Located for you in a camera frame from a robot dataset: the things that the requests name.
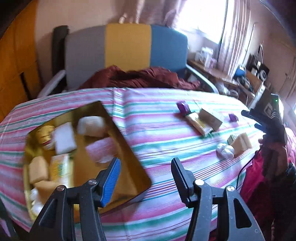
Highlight green yellow cracker pack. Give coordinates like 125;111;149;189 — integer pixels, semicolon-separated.
185;112;213;137
49;154;73;188

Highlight white sock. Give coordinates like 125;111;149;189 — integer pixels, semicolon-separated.
77;116;107;138

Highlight white foam block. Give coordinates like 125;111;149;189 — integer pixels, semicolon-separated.
53;122;77;155

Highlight purple candy wrapper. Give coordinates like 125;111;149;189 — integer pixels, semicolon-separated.
176;101;191;115
229;113;238;122

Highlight white plastic bag ball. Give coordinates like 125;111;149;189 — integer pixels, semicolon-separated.
29;187;46;216

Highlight yellow cartoon sock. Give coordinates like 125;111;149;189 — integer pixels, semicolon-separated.
36;125;55;150

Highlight wooden side desk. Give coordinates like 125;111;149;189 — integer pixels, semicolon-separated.
187;60;265;108

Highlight gold metal tray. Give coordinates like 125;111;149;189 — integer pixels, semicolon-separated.
23;101;152;221

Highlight clear plastic bag ball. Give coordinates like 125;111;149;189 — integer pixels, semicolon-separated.
216;143;235;159

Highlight striped pink green tablecloth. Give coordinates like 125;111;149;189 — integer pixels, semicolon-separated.
1;88;262;240

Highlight cream cardboard box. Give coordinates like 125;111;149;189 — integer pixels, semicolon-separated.
199;108;223;131

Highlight pink striped curtain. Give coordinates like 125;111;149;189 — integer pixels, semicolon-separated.
119;1;251;76

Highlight white boxes on desk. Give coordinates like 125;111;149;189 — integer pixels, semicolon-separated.
195;47;217;68

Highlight dark red blanket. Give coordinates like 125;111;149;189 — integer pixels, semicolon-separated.
79;65;200;90

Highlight wooden wardrobe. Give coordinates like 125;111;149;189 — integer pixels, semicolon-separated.
1;1;42;120

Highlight grey yellow blue chair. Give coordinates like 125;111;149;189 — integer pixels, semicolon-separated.
38;24;218;97

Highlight black rolled mat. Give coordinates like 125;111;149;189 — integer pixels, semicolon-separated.
52;25;69;76

